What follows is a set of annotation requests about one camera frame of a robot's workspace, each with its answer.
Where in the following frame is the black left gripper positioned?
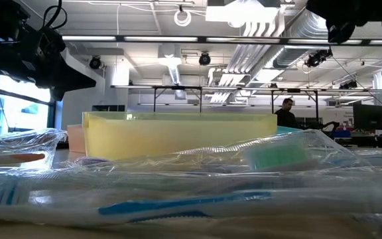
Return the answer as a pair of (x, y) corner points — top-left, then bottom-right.
(0, 19), (97, 102)

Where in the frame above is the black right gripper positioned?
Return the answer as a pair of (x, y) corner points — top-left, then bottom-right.
(306, 0), (359, 44)

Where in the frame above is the black ceiling spotlight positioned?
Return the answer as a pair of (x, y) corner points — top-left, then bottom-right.
(198, 52), (212, 66)
(89, 55), (103, 70)
(304, 48), (334, 68)
(339, 80), (359, 90)

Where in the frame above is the orange translucent plastic bin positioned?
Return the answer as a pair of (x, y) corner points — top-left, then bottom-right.
(66, 124), (86, 154)

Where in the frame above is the purple toothbrush in clear wrapper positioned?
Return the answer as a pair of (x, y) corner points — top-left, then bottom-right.
(76, 155), (112, 166)

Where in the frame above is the orange toothbrush in clear wrapper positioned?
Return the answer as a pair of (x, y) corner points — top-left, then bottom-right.
(0, 127), (68, 170)

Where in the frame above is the black computer monitor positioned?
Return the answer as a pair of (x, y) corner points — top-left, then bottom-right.
(353, 103), (382, 131)

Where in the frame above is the rig overhead light bar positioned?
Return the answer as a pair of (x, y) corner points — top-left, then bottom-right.
(61, 35), (382, 46)

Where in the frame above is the person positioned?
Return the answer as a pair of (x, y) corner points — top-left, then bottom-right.
(274, 98), (298, 129)

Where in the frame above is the teal translucent plastic bin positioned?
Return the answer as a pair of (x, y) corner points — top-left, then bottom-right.
(276, 125), (304, 136)

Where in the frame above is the yellow translucent plastic bin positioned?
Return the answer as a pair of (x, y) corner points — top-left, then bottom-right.
(82, 111), (279, 161)

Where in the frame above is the black background desk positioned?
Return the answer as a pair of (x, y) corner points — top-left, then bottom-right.
(335, 134), (382, 149)

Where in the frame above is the green toothbrush in clear wrapper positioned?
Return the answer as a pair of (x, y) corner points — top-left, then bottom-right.
(61, 128), (373, 175)

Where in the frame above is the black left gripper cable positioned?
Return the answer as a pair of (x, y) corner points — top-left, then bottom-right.
(42, 0), (68, 33)

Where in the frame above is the black background rig frame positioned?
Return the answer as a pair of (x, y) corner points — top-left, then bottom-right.
(110, 84), (321, 114)

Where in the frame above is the white cable coil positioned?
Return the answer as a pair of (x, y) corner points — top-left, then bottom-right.
(173, 9), (192, 28)

